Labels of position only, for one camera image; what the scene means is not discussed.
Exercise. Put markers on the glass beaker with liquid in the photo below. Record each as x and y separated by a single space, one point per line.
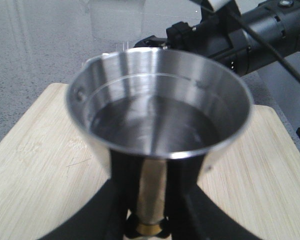
116 22

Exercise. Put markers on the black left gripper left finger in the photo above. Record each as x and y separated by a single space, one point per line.
110 213

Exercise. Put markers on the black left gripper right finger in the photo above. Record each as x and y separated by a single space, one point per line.
192 215

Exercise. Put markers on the steel double jigger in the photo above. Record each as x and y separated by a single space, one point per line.
160 105

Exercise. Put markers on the light wooden cutting board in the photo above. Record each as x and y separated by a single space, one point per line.
47 174

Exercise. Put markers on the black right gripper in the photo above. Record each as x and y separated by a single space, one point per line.
222 44

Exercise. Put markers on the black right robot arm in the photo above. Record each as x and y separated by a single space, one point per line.
277 22

